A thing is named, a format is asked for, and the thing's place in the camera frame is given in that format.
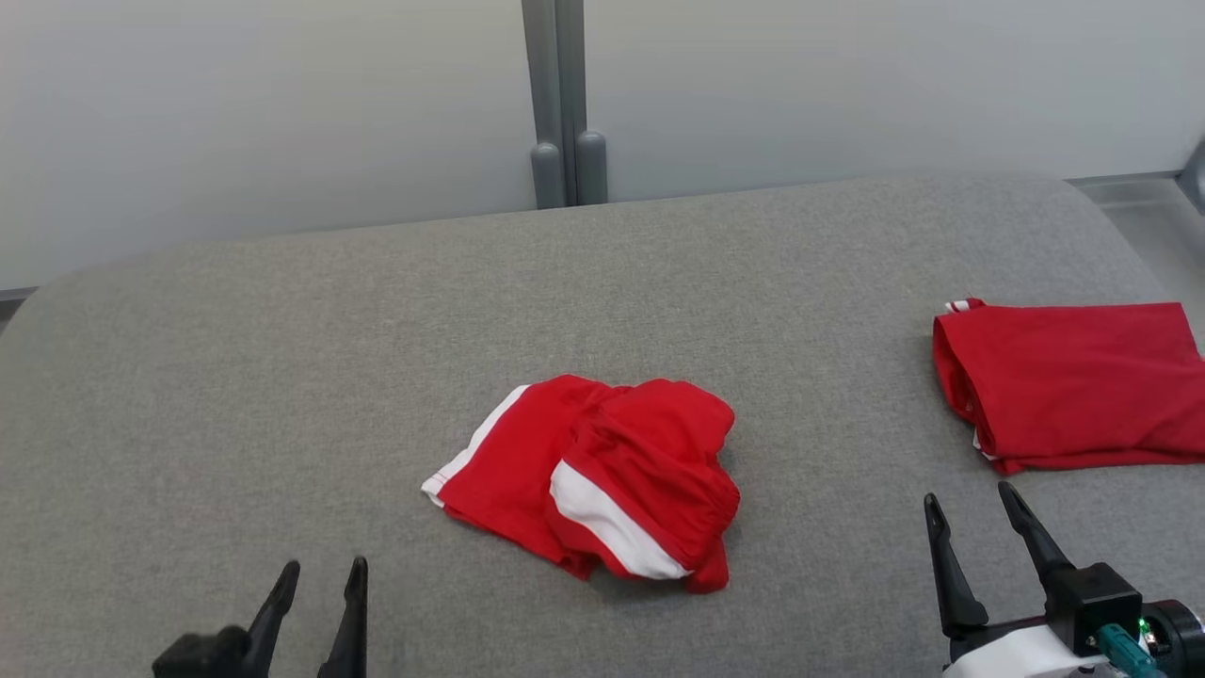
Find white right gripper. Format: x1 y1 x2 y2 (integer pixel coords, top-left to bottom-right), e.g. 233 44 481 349
923 480 1123 678

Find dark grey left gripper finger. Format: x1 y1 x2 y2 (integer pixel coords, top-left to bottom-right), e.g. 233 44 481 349
247 560 302 678
317 556 370 678

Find red white basketball jersey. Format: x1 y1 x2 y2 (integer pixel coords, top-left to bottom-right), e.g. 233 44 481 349
932 297 1205 476

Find red shorts with white stripe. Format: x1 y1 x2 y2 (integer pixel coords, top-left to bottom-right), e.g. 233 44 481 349
421 374 743 595

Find grey fabric sofa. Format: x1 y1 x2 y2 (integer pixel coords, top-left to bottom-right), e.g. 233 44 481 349
0 172 1205 678

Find teal cable connector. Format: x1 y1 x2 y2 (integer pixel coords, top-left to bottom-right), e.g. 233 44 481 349
1095 621 1166 678

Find grey partition post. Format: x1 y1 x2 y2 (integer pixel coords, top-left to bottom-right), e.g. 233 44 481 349
521 0 609 211

